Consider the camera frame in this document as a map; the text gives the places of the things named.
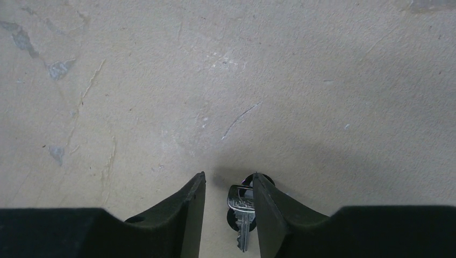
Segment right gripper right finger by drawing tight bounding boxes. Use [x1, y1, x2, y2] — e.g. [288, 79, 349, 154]
[253, 173, 455, 257]

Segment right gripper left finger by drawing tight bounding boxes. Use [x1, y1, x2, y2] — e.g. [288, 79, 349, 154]
[1, 172, 206, 257]

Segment small key fob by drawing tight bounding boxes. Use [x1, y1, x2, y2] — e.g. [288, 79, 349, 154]
[227, 174, 257, 252]

